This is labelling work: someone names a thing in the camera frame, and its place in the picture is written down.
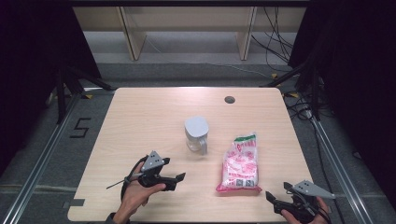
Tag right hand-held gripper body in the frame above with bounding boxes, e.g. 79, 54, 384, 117
274, 179, 336, 224

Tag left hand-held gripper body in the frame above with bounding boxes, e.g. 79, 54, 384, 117
137, 150, 171, 191

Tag clear jar with grey lid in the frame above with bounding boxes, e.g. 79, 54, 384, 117
184, 116, 210, 156

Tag pink and white powder bag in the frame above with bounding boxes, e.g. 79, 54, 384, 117
215, 132, 263, 196

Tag person's right hand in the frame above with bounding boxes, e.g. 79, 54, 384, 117
280, 195, 331, 224

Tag person's left hand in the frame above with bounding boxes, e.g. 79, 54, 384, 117
112, 161, 167, 224

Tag black tape strip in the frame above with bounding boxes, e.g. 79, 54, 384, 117
61, 198, 86, 209

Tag black metal stand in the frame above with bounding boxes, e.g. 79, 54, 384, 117
55, 65, 116, 125
261, 59, 322, 121

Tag dark curtain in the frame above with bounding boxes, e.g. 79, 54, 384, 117
288, 0, 396, 203
0, 0, 103, 176

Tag light wooden shelf unit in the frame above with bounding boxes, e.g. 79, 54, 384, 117
72, 6, 308, 62

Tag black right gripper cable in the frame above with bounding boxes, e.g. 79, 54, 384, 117
292, 188, 332, 224

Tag silver metal floor rail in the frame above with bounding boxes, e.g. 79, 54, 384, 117
310, 117, 376, 224
0, 92, 82, 224

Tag grey cable tie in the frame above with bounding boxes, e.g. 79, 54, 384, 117
106, 175, 139, 190

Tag tangled black floor cables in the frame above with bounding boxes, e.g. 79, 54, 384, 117
283, 94, 315, 121

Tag thin white floor cable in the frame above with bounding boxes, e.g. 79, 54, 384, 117
145, 36, 273, 79

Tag bundle of black cables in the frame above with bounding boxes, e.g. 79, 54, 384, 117
250, 6, 296, 64

